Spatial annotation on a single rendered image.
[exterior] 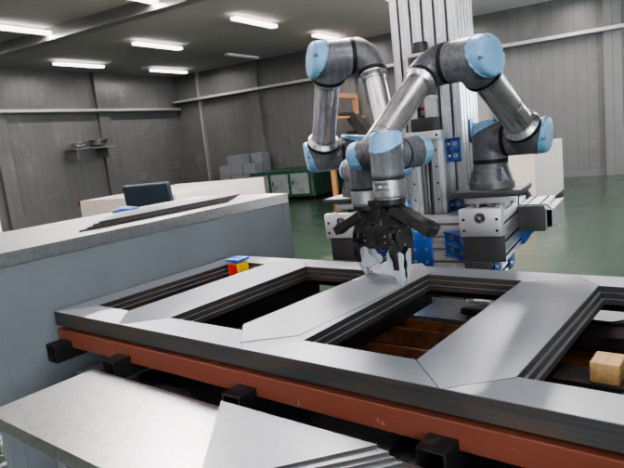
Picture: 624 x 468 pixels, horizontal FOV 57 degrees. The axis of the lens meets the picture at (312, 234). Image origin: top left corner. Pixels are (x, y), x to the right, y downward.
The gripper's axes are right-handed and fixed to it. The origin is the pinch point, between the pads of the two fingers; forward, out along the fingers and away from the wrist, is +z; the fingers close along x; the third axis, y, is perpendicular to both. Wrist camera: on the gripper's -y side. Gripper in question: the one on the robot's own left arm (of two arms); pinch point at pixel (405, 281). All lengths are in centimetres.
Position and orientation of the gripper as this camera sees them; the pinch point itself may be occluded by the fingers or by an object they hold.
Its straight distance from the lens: 137.3
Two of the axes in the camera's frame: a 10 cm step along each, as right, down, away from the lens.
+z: 1.1, 9.8, 1.6
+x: -6.1, 1.9, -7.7
